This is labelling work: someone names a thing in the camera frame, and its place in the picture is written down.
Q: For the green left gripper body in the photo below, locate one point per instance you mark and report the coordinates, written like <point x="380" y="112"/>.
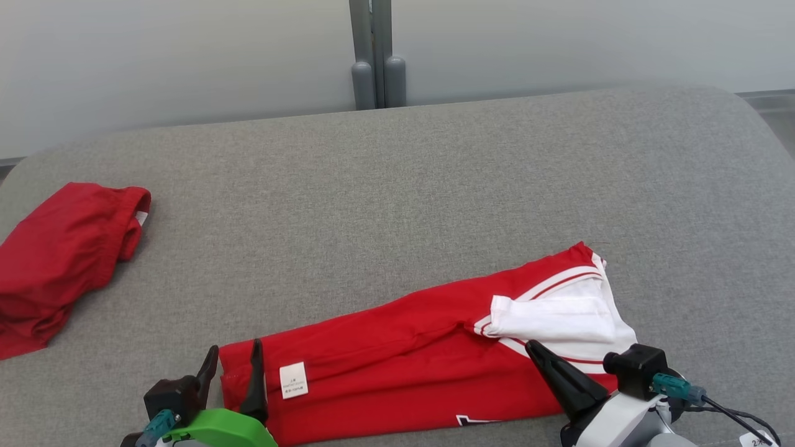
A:
<point x="223" y="431"/>

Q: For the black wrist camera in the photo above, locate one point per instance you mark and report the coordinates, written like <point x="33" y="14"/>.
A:
<point x="636" y="369"/>
<point x="171" y="397"/>

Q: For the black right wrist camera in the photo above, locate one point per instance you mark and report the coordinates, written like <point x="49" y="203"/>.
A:
<point x="636" y="369"/>

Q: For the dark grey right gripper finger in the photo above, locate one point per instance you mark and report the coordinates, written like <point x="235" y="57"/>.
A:
<point x="571" y="391"/>

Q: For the grey partition post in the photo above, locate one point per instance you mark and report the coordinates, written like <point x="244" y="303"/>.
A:
<point x="376" y="62"/>

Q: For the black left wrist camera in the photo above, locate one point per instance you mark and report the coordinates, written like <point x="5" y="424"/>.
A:
<point x="171" y="397"/>

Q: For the red shorts with white stripe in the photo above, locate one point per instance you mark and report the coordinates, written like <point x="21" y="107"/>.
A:
<point x="62" y="248"/>

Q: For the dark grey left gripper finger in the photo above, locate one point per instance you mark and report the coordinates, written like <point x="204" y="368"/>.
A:
<point x="208" y="379"/>
<point x="256" y="397"/>

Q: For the red jersey with white sleeves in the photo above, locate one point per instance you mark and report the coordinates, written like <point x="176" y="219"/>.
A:
<point x="385" y="360"/>

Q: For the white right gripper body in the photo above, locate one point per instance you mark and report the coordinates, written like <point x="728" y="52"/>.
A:
<point x="621" y="422"/>

